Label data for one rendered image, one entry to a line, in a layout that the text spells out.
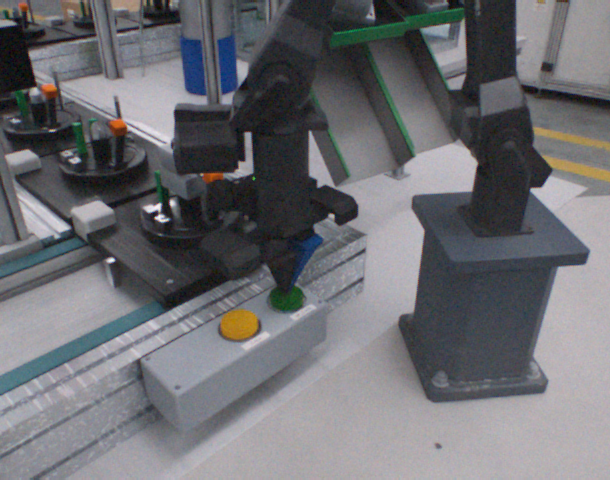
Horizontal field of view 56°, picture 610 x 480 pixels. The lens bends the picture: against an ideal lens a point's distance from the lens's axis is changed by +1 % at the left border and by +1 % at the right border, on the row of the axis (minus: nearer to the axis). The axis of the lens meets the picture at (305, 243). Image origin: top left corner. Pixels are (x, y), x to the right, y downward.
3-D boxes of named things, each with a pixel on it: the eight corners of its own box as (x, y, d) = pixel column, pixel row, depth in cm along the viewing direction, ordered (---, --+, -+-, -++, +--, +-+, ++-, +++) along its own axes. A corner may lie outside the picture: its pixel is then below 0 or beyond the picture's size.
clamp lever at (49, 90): (60, 123, 107) (57, 89, 101) (49, 126, 106) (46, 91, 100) (50, 112, 108) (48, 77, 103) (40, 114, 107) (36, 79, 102)
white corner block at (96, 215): (120, 234, 82) (115, 209, 80) (89, 246, 80) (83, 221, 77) (104, 222, 85) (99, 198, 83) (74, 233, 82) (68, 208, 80)
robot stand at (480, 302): (548, 392, 69) (593, 252, 58) (429, 403, 67) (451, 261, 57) (498, 315, 81) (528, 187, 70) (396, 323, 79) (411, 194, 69)
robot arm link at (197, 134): (294, 43, 56) (170, 45, 55) (299, 66, 49) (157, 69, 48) (296, 153, 62) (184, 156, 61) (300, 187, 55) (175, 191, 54)
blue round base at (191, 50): (249, 88, 171) (246, 35, 163) (205, 99, 161) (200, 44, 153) (217, 77, 180) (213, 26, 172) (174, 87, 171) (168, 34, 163)
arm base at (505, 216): (536, 234, 61) (549, 182, 58) (476, 237, 60) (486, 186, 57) (508, 203, 67) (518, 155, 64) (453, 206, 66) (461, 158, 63)
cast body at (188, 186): (215, 190, 77) (210, 142, 74) (187, 201, 75) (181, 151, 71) (180, 171, 82) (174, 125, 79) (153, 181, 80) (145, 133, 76)
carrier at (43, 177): (207, 180, 97) (200, 108, 91) (70, 230, 83) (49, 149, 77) (134, 141, 112) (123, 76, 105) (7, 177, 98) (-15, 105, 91)
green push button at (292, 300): (310, 306, 68) (310, 293, 67) (285, 322, 65) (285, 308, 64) (287, 292, 70) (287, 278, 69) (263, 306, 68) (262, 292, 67)
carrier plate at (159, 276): (312, 236, 82) (312, 223, 80) (166, 310, 68) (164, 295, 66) (212, 183, 96) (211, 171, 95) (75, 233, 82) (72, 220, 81)
